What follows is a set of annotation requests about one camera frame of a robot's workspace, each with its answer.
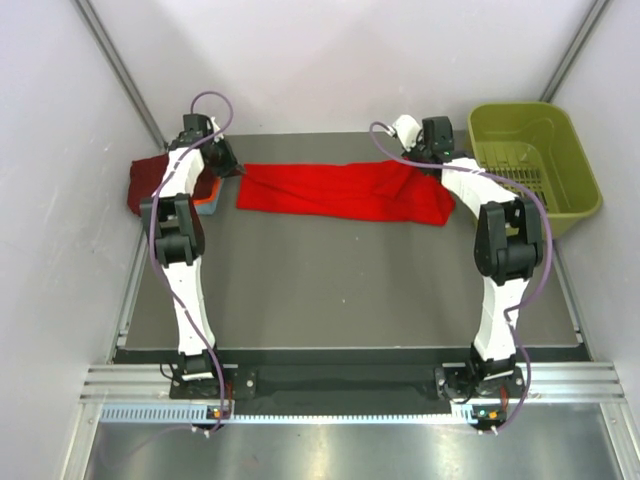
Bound slotted cable duct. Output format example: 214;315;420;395
99;403;498;426

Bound red t shirt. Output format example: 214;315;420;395
236;160;455;227

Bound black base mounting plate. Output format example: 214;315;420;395
170;364;523;401

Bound orange folded shirt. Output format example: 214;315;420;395
193;178;224;205

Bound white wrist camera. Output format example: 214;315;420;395
207;116;224;142
387;114;422;151

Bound dark red folded shirt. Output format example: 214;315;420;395
127;154;217;217

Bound green plastic laundry basket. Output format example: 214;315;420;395
467;102;602;239

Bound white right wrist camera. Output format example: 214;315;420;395
387;114;422;151

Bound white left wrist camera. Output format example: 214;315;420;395
207;116;224;142

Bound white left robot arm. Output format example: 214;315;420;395
140;112;235;399

